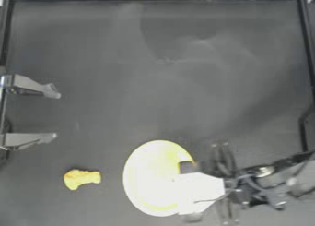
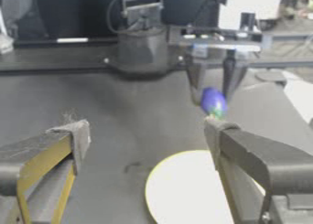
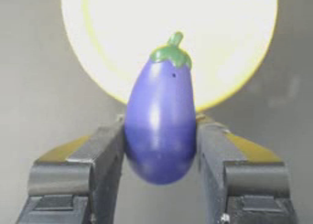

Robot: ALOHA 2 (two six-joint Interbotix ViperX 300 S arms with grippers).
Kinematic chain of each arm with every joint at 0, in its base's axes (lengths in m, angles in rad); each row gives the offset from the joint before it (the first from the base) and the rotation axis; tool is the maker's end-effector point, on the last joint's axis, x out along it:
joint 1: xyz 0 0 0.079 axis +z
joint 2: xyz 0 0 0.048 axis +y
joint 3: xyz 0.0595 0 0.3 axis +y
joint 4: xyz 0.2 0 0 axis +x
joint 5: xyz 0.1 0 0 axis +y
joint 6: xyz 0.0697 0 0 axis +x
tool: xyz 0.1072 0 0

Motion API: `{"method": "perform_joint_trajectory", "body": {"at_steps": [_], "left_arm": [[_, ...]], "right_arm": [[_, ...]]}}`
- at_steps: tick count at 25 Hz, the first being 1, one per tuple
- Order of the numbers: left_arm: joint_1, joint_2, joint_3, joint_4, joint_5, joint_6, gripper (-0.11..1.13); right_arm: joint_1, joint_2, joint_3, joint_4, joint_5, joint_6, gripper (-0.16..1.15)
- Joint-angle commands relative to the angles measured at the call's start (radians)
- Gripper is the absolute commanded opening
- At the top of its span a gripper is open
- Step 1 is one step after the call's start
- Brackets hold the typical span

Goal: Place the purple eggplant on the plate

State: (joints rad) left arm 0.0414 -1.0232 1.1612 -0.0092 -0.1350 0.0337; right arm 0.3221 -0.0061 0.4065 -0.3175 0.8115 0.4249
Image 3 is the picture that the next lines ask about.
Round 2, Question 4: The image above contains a purple toy eggplant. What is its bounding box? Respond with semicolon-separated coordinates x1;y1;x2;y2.
124;31;199;186

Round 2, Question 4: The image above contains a yellow plate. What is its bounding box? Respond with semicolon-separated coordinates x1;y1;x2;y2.
61;0;280;113

